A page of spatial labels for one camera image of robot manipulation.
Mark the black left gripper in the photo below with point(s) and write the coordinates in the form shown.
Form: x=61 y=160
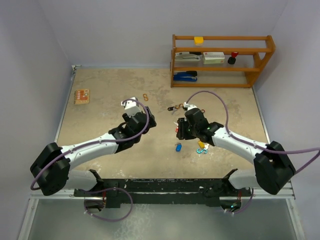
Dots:
x=151 y=123

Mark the white grey stapler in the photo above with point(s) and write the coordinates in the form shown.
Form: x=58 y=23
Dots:
x=187 y=56

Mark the yellow tag key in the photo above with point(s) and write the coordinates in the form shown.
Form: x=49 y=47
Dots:
x=202 y=145

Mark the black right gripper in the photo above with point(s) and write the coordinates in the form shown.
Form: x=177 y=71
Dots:
x=182 y=133

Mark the orange carabiner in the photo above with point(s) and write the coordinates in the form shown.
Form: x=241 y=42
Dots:
x=179 y=106
x=145 y=97

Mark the teal carabiner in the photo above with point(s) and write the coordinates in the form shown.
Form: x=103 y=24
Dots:
x=202 y=151

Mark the wooden shelf rack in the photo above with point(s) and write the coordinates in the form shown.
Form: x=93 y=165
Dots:
x=254 y=54

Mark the black tag key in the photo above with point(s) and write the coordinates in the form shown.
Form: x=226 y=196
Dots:
x=172 y=109

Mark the blue black stapler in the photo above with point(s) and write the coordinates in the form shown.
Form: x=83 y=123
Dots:
x=185 y=76

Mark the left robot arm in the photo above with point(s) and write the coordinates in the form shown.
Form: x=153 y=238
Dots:
x=55 y=167

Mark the white red box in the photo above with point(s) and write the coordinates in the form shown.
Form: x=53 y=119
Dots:
x=213 y=57

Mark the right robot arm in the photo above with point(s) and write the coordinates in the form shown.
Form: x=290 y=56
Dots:
x=272 y=168

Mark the orange small notebook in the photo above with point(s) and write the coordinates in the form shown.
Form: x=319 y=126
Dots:
x=82 y=96

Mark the blue tag key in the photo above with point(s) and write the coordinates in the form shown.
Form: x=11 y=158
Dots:
x=178 y=147

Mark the black base frame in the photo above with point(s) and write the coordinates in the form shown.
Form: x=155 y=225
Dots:
x=156 y=191

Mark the red black stamp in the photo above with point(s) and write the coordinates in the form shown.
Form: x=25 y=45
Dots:
x=232 y=59

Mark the red tag key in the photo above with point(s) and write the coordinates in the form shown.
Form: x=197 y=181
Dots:
x=177 y=126

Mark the yellow block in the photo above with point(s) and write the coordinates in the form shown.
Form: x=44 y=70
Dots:
x=198 y=40

